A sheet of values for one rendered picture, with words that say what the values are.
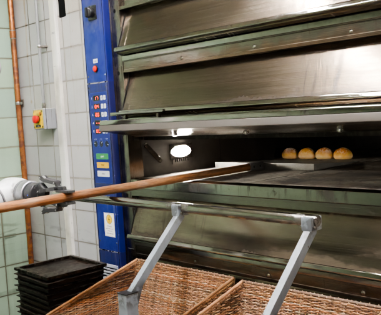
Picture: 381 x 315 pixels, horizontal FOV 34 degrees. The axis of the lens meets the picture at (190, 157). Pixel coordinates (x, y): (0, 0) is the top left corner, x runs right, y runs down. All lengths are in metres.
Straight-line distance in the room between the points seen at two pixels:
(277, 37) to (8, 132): 1.74
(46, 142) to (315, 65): 1.63
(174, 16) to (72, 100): 0.78
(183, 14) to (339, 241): 1.01
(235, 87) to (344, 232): 0.62
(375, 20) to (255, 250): 0.86
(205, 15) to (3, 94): 1.42
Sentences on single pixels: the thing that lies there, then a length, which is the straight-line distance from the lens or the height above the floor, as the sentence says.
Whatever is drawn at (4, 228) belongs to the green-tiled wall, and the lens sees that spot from 3.37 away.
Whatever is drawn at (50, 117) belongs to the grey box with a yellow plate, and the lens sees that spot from 3.07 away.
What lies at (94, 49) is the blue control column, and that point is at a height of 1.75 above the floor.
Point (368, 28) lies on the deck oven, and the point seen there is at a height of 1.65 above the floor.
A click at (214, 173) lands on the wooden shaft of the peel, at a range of 2.50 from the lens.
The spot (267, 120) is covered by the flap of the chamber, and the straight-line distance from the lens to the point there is 1.90.
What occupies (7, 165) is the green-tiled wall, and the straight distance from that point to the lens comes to 3.36.
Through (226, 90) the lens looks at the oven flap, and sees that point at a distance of 2.20.
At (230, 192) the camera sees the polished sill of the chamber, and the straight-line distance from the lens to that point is 2.23.
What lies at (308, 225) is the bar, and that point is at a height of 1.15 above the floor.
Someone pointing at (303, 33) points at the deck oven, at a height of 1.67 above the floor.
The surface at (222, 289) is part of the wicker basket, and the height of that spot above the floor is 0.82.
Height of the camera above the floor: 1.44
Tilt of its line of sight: 4 degrees down
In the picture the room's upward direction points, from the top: 4 degrees counter-clockwise
